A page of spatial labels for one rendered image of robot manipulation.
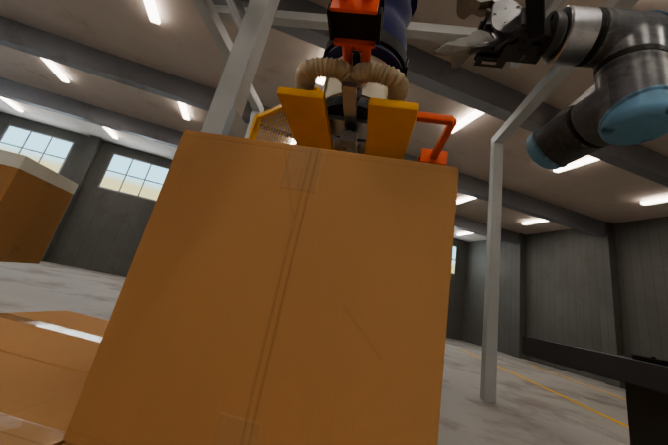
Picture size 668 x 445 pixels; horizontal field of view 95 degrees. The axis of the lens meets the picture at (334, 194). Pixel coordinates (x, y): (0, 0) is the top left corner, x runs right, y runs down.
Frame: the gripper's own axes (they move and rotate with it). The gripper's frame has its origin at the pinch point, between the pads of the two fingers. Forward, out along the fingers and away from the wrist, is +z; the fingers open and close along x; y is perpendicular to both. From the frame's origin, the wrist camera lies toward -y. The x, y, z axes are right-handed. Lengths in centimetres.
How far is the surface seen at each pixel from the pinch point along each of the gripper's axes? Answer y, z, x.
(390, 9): 18.2, 9.5, 21.8
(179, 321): -3, 26, -56
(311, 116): 17.1, 22.5, -12.9
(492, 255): 344, -145, 30
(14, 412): -1, 45, -70
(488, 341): 344, -144, -66
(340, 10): -1.8, 16.7, -2.9
